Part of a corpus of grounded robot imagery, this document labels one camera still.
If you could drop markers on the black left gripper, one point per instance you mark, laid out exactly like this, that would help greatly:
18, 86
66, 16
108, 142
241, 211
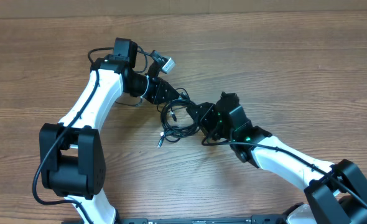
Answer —
153, 88

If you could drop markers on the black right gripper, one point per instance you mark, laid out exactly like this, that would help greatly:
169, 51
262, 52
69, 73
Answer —
213, 116

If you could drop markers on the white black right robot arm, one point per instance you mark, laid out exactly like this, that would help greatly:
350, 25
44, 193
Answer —
335, 193

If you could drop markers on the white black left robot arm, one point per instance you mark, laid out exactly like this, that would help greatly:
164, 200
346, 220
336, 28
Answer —
72, 165

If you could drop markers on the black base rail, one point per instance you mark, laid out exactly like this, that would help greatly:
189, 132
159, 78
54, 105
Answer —
253, 219

